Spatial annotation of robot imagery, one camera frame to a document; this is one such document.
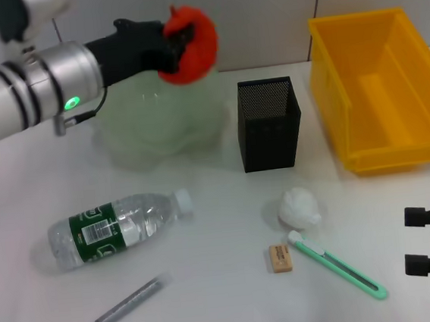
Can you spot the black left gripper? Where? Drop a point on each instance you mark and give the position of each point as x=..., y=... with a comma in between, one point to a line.
x=132, y=51

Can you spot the orange fruit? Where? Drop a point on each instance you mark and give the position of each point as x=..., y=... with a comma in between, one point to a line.
x=205, y=55

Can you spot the mint green utility knife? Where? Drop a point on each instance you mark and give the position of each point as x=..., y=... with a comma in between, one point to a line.
x=323, y=259

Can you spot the white paper ball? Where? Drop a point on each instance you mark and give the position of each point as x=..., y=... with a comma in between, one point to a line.
x=297, y=208

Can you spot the clear green-label water bottle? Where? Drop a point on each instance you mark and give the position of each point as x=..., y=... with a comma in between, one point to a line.
x=144, y=217

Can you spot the translucent green fruit bowl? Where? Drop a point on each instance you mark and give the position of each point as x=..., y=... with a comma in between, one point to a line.
x=159, y=136

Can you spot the black mesh pen holder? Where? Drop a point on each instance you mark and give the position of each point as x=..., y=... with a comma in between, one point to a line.
x=270, y=140

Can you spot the beige eraser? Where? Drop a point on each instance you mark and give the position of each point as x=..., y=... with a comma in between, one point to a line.
x=281, y=259

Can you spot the silver grey marker pen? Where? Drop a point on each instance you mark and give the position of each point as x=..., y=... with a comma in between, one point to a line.
x=126, y=304

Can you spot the yellow plastic bin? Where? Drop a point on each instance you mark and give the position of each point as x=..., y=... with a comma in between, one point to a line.
x=385, y=114

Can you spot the left wrist camera unit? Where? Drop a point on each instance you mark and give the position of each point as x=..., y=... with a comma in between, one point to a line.
x=3, y=17

